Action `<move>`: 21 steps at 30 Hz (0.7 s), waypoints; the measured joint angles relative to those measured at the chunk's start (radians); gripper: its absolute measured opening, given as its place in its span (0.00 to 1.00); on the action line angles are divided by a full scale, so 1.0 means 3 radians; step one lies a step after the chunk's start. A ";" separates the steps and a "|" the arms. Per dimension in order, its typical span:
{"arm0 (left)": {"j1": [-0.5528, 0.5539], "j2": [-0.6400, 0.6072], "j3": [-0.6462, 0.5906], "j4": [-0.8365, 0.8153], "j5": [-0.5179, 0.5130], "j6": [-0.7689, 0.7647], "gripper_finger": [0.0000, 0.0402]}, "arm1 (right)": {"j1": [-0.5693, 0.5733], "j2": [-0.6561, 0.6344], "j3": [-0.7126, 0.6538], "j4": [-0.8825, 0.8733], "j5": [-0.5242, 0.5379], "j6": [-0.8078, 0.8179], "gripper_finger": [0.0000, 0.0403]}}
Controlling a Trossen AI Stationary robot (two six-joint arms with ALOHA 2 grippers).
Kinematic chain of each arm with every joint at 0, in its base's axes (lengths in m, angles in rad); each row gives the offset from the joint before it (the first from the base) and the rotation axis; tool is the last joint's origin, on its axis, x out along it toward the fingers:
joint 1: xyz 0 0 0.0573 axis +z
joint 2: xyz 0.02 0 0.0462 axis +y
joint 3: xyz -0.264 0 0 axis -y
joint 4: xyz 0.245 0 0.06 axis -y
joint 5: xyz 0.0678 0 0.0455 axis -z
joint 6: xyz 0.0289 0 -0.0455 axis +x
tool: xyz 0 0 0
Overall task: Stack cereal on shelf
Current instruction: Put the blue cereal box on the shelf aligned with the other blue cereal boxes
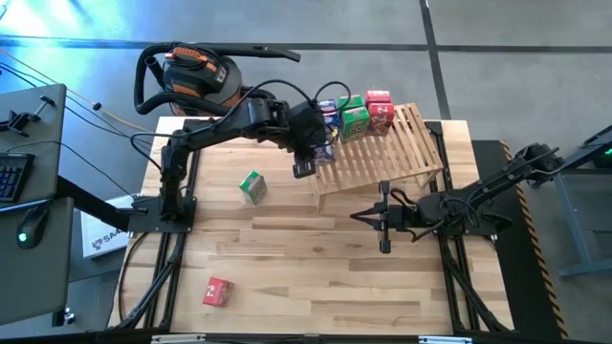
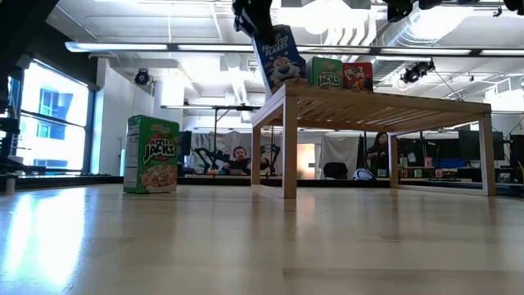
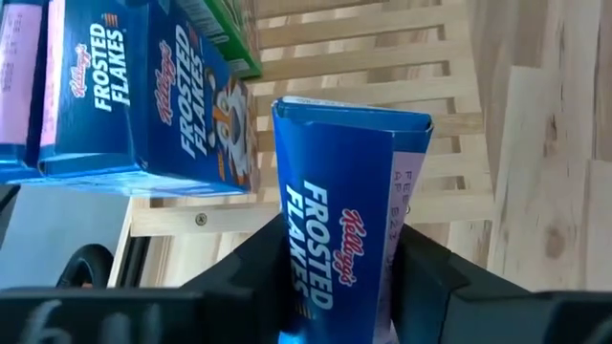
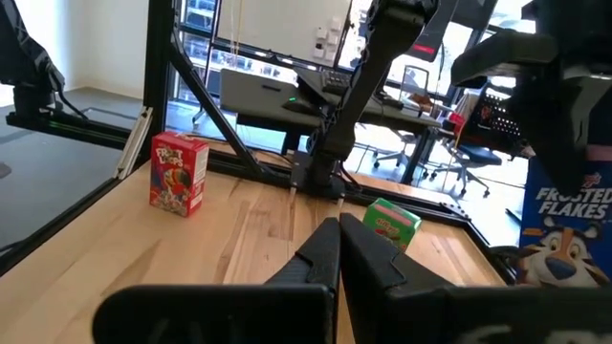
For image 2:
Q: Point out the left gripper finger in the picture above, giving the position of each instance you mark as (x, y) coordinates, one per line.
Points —
(262, 20)
(241, 12)

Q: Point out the blue Frosted Flakes cereal box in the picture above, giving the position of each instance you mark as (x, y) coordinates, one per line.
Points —
(282, 61)

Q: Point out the red Froot Loops cereal box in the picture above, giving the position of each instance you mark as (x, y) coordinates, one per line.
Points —
(358, 77)

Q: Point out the green Apple Jacks cereal box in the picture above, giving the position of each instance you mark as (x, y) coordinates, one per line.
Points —
(325, 73)
(157, 155)

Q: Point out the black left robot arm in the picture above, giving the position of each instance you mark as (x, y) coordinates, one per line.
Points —
(16, 24)

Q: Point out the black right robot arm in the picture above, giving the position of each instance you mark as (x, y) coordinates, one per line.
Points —
(516, 4)

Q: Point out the black background robot arm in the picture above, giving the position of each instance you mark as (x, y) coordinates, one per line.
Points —
(209, 157)
(273, 152)

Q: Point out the wooden slatted shelf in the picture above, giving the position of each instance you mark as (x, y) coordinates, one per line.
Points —
(289, 143)

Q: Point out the black background gantry bar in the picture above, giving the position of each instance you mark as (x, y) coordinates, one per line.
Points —
(196, 107)

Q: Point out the long ceiling light bar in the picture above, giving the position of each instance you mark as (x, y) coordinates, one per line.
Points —
(123, 46)

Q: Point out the person with headphones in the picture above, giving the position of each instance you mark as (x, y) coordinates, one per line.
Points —
(240, 157)

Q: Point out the black computer monitor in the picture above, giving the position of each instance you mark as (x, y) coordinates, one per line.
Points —
(430, 149)
(481, 145)
(185, 143)

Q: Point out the white hanging cloth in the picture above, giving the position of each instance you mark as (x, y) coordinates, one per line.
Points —
(340, 149)

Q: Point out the blue background box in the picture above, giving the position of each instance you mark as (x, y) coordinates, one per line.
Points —
(450, 164)

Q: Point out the black office chair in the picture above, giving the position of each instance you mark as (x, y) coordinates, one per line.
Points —
(335, 170)

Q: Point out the large bright window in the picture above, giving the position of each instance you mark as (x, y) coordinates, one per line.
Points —
(53, 123)

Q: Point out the silver ceiling air duct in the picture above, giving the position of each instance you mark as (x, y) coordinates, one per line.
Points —
(409, 37)

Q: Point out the black ceiling camera rig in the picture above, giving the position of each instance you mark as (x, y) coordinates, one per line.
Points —
(417, 70)

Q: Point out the black round wall camera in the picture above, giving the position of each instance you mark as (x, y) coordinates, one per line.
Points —
(142, 76)

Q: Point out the black table frame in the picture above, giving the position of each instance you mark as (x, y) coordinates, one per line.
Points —
(82, 180)

